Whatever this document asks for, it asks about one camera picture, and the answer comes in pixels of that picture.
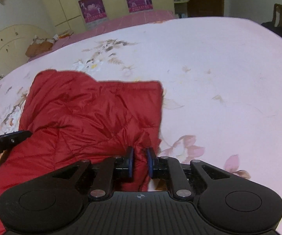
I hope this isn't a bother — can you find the white floral quilt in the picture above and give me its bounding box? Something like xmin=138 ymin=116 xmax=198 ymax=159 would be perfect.
xmin=0 ymin=17 xmax=282 ymax=234

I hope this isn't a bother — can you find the red quilted down jacket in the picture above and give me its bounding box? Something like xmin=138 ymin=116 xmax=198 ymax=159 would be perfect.
xmin=0 ymin=70 xmax=163 ymax=234

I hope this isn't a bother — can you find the purple poster lower left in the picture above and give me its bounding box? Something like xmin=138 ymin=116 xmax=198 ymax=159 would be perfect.
xmin=78 ymin=0 xmax=107 ymax=23

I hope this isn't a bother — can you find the pink checked bed sheet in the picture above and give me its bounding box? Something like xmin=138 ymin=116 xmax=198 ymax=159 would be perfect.
xmin=28 ymin=10 xmax=176 ymax=61

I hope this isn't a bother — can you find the cream wooden headboard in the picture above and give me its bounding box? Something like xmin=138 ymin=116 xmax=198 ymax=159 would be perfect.
xmin=0 ymin=24 xmax=51 ymax=79

